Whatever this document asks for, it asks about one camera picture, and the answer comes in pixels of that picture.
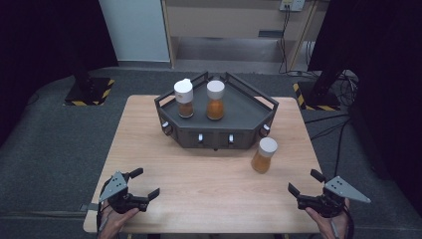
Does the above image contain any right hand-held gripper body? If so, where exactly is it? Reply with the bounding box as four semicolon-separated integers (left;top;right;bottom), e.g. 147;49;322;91
297;175;372;219

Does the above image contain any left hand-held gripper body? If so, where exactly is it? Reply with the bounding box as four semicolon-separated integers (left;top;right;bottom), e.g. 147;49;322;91
98;170;149;215

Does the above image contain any spice jar with flip lid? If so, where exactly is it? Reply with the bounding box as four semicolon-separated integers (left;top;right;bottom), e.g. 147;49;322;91
173;78;195;120

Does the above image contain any dark grey corner rack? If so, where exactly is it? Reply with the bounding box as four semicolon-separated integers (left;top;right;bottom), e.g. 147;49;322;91
153;71;280;151

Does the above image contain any spice jar with round lid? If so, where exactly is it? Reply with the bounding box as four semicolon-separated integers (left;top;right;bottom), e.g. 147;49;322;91
206;80;226;121
250;136;279;174

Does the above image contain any person's left hand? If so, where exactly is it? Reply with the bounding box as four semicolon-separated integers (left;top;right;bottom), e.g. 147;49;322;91
98;207;140;239

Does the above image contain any person's right hand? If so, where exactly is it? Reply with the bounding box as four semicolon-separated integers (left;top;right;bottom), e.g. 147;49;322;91
305;198;351;239

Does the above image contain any black stand with striped base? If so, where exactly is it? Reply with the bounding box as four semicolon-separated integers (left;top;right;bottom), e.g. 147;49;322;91
292;63;349;113
63;49;116;108

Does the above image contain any dark curtain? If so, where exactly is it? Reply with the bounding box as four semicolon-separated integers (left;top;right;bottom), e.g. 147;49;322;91
308;0;422;208
0;0;119;148

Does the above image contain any white panel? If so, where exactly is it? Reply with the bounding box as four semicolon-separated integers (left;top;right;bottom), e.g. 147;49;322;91
98;0;171;64

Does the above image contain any wooden cabinet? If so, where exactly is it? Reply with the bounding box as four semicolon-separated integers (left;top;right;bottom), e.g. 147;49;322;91
161;0;322;73

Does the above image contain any right hand-held gripper cable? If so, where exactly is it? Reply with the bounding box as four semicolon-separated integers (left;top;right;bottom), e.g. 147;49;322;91
341;203;356;239

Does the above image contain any hand-held gripper cable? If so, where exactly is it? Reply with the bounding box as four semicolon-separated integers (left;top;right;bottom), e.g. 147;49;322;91
95;202;110;239
341;203;356;239

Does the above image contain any black floor cable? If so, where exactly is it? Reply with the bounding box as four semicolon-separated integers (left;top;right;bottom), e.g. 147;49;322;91
304;113;352;181

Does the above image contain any left hand-held gripper cable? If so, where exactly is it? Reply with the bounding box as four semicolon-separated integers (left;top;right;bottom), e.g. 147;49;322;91
95;202;110;239

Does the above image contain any tangle of black cables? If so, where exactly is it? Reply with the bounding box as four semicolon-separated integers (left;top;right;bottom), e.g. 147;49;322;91
332;70;360;108

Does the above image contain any black power cable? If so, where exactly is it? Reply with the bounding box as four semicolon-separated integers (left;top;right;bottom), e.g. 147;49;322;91
278;5;291;75

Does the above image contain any white wall power outlet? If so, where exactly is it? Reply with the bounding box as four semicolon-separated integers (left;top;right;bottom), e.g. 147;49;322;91
279;0;306;13

